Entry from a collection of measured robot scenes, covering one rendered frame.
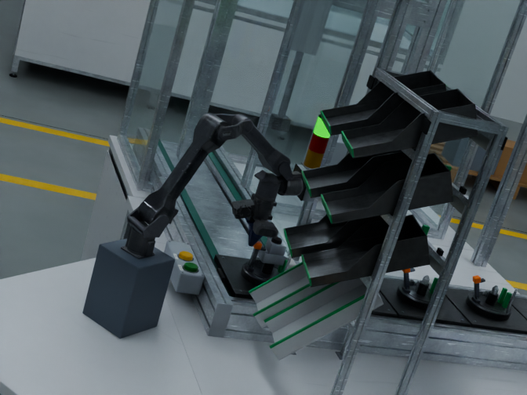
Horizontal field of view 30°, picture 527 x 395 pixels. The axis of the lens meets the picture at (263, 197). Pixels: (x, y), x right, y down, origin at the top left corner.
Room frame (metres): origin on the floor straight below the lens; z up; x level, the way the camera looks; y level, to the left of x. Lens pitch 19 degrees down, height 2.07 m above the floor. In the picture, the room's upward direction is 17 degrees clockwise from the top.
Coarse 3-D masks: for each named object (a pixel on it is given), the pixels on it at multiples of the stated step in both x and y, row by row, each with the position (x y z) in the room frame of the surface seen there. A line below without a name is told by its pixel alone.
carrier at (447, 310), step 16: (384, 288) 2.74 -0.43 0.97; (400, 288) 2.73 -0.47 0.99; (416, 288) 2.77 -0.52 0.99; (432, 288) 2.76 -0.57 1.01; (400, 304) 2.66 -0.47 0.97; (416, 304) 2.67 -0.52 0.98; (448, 304) 2.77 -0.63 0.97; (416, 320) 2.61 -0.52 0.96; (448, 320) 2.65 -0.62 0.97; (464, 320) 2.69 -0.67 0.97
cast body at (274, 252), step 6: (270, 240) 2.55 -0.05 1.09; (276, 240) 2.54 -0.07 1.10; (270, 246) 2.53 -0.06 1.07; (276, 246) 2.53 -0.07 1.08; (282, 246) 2.54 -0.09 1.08; (264, 252) 2.53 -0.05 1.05; (270, 252) 2.53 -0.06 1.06; (276, 252) 2.53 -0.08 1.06; (282, 252) 2.54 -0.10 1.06; (264, 258) 2.52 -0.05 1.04; (270, 258) 2.53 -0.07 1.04; (276, 258) 2.54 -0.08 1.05; (282, 258) 2.54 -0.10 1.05; (288, 258) 2.57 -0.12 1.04; (276, 264) 2.54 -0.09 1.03; (282, 264) 2.55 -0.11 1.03
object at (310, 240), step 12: (324, 216) 2.36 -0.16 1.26; (288, 228) 2.34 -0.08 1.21; (300, 228) 2.35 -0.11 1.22; (312, 228) 2.35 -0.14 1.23; (324, 228) 2.36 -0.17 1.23; (336, 228) 2.35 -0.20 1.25; (348, 228) 2.24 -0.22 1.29; (288, 240) 2.27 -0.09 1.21; (300, 240) 2.30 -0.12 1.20; (312, 240) 2.30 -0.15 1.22; (324, 240) 2.29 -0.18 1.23; (336, 240) 2.23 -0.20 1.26; (300, 252) 2.22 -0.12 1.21
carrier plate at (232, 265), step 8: (216, 256) 2.61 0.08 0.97; (224, 256) 2.62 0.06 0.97; (232, 256) 2.64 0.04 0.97; (216, 264) 2.59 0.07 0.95; (224, 264) 2.57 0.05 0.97; (232, 264) 2.58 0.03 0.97; (240, 264) 2.60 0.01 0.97; (224, 272) 2.51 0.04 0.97; (232, 272) 2.53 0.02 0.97; (240, 272) 2.54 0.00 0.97; (232, 280) 2.48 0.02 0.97; (240, 280) 2.49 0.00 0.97; (232, 288) 2.43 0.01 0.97; (240, 288) 2.44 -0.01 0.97; (248, 288) 2.45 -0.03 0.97; (232, 296) 2.41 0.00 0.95; (240, 296) 2.40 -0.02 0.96; (248, 296) 2.41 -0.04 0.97
